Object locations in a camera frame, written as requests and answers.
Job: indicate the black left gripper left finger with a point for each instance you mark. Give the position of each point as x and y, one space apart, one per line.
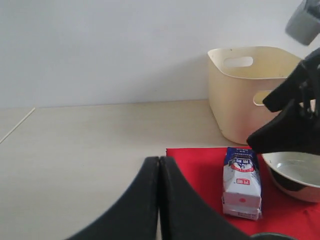
134 216

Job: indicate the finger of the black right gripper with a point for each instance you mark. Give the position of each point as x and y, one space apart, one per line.
292 130
287 90

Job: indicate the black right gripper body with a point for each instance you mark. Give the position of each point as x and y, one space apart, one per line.
309 87

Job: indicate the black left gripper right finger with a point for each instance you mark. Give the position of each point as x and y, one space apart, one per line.
183 213

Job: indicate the blue white milk carton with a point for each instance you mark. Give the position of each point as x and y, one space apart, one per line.
242 191

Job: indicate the white ceramic bowl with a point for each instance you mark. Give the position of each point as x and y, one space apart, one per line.
296 174

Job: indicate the red tablecloth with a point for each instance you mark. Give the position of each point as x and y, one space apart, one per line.
203 169

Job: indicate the cream plastic tub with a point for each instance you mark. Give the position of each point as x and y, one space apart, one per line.
237 76

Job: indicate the stainless steel cup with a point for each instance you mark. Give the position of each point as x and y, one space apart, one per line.
271 236

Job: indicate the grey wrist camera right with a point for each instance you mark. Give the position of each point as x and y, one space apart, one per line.
304 24

